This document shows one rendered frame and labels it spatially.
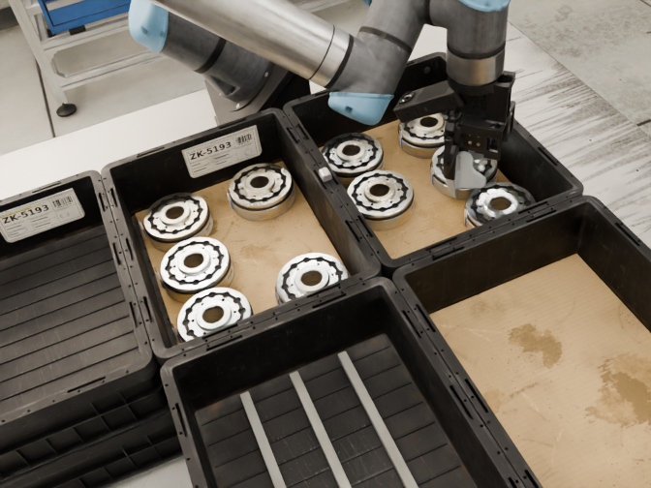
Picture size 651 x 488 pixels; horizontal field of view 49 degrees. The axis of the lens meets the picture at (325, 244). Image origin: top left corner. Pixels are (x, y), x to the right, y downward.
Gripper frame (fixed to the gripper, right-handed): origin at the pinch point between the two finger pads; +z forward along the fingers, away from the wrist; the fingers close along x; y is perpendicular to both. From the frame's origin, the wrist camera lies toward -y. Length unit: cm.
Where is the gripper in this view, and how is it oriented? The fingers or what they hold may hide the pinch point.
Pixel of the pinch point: (456, 179)
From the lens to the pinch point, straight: 112.1
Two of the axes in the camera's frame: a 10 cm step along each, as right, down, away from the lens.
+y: 9.0, 2.4, -3.6
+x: 4.2, -7.0, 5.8
